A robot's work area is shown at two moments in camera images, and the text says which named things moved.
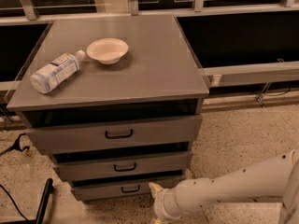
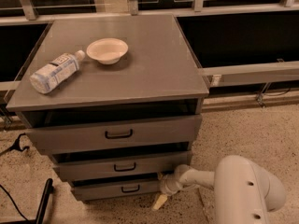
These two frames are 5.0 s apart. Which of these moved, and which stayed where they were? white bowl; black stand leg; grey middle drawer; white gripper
Moved: white gripper
Stayed: black stand leg; white bowl; grey middle drawer
